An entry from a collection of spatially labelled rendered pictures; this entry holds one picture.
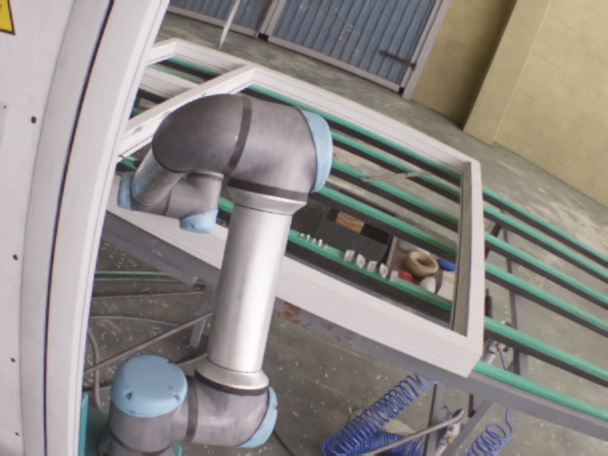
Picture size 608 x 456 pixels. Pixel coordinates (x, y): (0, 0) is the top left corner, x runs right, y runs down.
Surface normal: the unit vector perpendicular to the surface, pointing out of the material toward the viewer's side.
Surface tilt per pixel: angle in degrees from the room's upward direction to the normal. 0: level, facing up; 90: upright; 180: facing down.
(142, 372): 8
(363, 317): 90
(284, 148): 69
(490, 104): 90
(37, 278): 90
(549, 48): 90
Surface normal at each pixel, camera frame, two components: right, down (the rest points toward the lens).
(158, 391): 0.23, -0.84
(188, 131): -0.37, 0.11
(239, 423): 0.39, 0.17
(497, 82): -0.21, 0.40
